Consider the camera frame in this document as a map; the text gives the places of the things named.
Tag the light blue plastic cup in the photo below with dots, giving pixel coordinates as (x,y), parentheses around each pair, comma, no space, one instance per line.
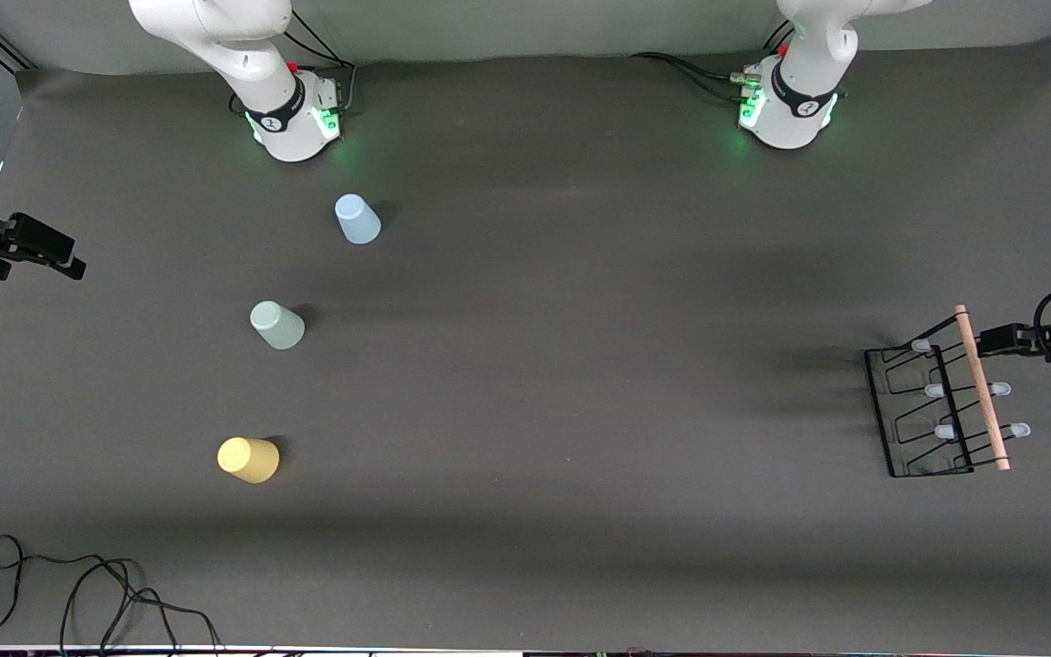
(359,221)

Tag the pale green plastic cup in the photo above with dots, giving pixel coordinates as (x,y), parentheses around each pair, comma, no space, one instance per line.
(278,326)

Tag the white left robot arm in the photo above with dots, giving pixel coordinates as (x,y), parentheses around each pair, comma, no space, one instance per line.
(799,100)

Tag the yellow plastic cup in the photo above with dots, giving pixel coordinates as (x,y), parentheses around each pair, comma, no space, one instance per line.
(250,460)

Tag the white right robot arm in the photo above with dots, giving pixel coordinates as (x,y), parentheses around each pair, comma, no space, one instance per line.
(243,55)

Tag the dark grey table mat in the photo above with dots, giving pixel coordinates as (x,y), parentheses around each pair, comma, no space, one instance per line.
(580,365)

